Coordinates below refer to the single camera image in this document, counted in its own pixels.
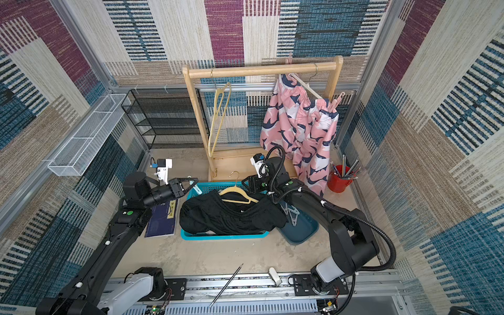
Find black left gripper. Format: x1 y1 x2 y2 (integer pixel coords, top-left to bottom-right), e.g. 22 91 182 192
142 178 199 211

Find mint clothespin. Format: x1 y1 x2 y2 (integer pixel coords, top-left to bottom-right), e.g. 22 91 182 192
286 205 300 221
193 185 203 195

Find yellow hanger of black shorts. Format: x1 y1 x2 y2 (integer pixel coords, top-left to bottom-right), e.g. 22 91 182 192
219 171 259 205

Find black shorts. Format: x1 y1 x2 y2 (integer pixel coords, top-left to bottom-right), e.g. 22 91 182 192
179 190 287 236

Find white clothespin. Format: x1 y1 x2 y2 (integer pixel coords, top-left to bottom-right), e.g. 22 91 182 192
280 202 290 215
289 210 299 227

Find yellow hanger of beige shorts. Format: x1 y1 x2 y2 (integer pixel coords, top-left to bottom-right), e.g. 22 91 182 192
207 70 232 158

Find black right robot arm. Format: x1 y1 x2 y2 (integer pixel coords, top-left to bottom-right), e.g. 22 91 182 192
243 146 397 294

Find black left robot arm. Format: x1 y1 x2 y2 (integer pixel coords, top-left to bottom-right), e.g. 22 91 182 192
35 171 199 314

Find pink patterned shorts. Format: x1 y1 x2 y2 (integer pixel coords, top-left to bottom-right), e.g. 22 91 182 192
259 74 339 196

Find turquoise plastic basket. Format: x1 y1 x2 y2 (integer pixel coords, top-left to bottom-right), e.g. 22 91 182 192
181 182 269 241

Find dark blue book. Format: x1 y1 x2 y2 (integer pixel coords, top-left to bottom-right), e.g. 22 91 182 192
144 200 178 238

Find dark teal plastic tray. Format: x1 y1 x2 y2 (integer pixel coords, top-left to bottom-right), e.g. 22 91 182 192
280 210 319 245

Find thin metal rod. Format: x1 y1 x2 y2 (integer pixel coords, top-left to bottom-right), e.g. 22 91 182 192
209 263 244 308

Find red pen cup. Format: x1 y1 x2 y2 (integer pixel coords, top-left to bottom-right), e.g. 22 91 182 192
328 165 355 193

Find small white block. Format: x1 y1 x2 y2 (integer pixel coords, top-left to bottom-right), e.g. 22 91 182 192
268 267 282 287

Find pink clothespin right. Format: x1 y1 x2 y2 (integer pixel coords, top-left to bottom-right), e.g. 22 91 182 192
330 92 346 112

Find wooden clothes rack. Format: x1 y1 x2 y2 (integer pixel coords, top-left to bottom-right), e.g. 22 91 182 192
182 56 344 182

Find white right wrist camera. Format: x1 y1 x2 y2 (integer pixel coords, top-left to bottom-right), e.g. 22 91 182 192
250 153 269 178

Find black wire shelf rack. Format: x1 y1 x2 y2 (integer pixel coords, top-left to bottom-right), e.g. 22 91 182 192
122 88 203 149

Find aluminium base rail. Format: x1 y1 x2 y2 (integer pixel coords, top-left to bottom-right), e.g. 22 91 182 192
102 270 415 314

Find white wire wall basket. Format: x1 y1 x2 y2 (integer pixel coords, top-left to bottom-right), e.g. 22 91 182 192
47 94 126 177

